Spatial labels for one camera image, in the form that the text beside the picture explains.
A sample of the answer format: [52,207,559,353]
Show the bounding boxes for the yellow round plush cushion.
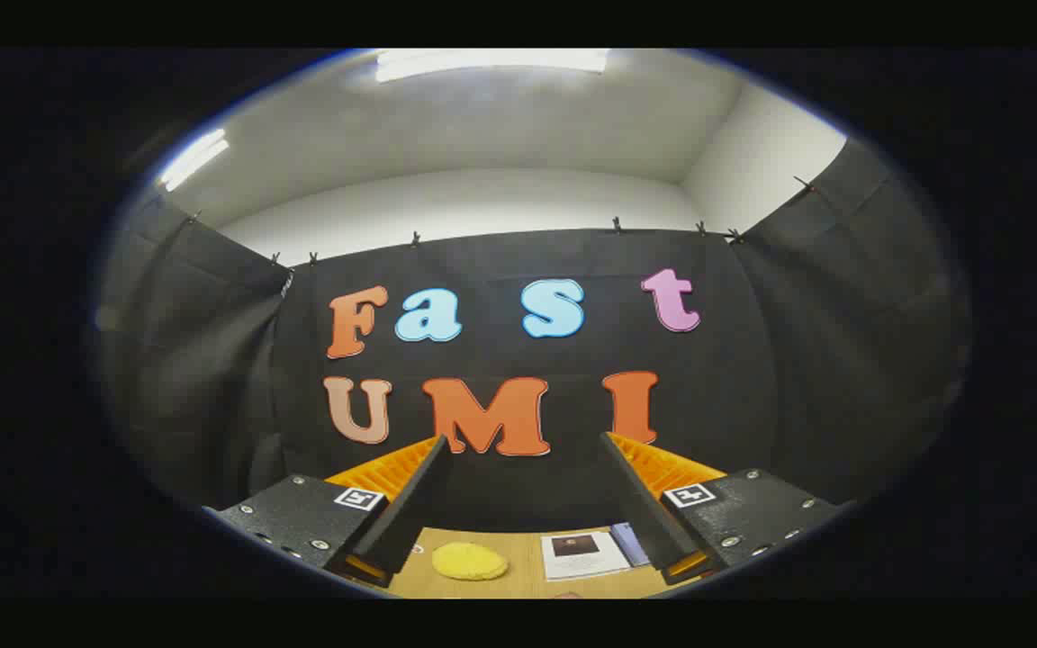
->
[431,542,510,581]

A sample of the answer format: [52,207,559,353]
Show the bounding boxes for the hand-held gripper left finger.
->
[203,436,452,590]

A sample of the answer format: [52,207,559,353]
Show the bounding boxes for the row of black cloth clips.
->
[185,175,818,267]

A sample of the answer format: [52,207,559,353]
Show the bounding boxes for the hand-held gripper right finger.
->
[600,432,852,584]

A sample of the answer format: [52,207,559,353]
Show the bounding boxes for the blue book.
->
[610,522,652,568]

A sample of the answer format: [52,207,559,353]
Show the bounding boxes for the long ceiling light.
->
[157,128,231,192]

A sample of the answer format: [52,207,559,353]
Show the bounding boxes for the white book with portrait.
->
[540,530,633,582]

